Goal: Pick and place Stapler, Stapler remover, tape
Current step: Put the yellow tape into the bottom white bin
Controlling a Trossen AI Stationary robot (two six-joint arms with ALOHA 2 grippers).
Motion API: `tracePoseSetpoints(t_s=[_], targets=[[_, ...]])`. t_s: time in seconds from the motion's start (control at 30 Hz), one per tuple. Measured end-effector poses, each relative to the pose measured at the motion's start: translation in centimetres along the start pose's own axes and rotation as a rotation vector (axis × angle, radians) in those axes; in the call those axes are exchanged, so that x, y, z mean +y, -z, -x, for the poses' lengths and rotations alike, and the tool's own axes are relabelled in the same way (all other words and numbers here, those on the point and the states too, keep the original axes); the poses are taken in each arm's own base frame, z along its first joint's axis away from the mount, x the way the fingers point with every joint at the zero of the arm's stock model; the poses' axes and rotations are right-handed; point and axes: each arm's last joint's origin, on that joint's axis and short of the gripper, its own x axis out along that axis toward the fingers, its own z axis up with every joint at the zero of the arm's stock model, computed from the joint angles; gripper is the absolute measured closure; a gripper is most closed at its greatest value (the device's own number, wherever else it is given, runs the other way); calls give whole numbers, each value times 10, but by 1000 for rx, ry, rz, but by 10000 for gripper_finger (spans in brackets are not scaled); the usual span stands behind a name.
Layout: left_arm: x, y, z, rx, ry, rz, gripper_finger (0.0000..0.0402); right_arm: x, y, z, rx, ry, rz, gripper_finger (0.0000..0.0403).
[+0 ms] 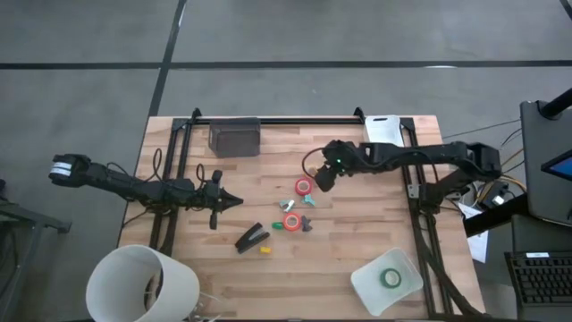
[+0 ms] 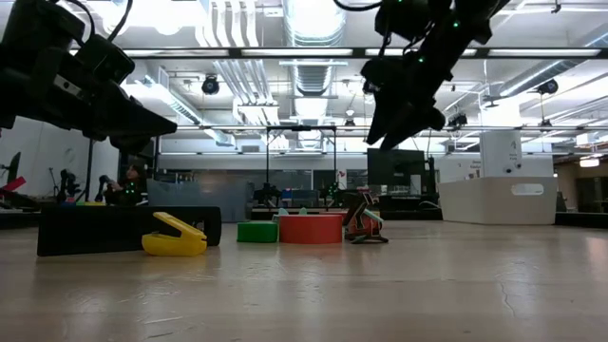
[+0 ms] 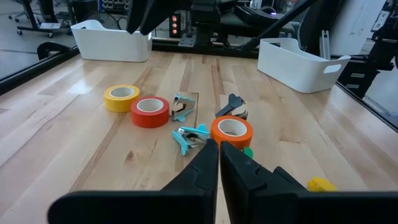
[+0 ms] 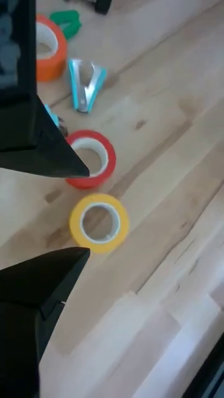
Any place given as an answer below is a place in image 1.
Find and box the white paper sheet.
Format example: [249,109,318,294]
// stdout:
[458,203,491,264]

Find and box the black stapler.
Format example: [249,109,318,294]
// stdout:
[234,222,271,255]

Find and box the white rectangular plastic bin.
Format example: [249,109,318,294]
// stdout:
[364,114,406,148]

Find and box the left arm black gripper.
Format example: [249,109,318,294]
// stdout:
[194,170,245,231]

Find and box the green tape roll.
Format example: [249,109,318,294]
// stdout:
[379,267,402,290]

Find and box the black aluminium table frame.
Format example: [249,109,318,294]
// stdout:
[149,106,486,321]

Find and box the black floor cable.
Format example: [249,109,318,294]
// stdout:
[442,118,522,140]

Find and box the white square plastic bin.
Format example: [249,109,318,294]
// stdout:
[349,247,424,318]

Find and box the black pole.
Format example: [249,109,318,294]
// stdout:
[542,87,572,120]

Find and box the grey computer case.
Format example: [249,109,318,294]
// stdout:
[519,100,572,227]

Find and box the yellow floor cable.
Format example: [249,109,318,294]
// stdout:
[499,147,527,191]

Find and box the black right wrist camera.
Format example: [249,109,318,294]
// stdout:
[314,165,340,193]

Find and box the white cylindrical lampshade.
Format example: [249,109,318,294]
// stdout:
[85,244,201,322]

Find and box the orange red tape roll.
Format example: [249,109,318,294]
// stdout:
[282,211,303,233]

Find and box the black side desk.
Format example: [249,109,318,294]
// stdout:
[462,191,531,239]

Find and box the black power adapter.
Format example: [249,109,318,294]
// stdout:
[481,181,509,208]

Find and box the dark grey plastic bin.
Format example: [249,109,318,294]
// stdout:
[208,116,262,158]

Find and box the black keyboard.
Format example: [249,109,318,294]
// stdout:
[504,250,572,322]

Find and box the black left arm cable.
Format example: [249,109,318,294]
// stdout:
[152,148,164,181]

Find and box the blue lit screen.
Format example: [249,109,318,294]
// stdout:
[540,149,572,182]

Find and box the black metal stand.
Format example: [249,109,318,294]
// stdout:
[0,178,72,322]

